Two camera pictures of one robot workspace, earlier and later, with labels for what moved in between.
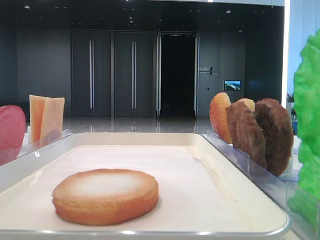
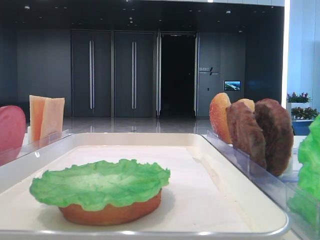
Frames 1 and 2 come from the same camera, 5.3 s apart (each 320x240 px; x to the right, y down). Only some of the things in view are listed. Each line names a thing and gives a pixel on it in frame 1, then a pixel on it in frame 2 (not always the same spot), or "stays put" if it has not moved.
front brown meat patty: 246,132 stays put
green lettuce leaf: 304,204 to 98,185
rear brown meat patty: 275,121 stays put
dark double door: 113,73 stays put
